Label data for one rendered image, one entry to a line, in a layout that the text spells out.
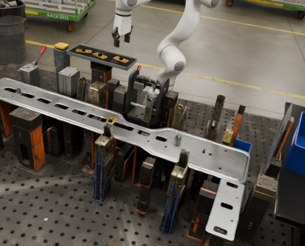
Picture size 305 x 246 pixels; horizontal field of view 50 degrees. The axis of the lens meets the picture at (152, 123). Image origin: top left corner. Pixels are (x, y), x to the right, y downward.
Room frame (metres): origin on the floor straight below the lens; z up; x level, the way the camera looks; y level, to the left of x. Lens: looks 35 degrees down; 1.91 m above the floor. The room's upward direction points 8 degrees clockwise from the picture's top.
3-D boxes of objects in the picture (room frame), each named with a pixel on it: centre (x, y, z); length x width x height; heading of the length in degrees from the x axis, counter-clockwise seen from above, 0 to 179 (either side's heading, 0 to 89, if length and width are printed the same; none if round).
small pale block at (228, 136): (1.24, -0.36, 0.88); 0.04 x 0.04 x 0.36; 73
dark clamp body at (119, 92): (1.48, 0.18, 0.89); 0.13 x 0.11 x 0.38; 163
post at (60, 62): (1.74, 0.57, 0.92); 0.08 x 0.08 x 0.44; 73
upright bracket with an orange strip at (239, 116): (1.26, -0.39, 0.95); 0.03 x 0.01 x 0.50; 73
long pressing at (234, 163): (1.28, 0.22, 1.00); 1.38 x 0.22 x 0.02; 73
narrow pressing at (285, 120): (1.06, -0.49, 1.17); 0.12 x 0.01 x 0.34; 163
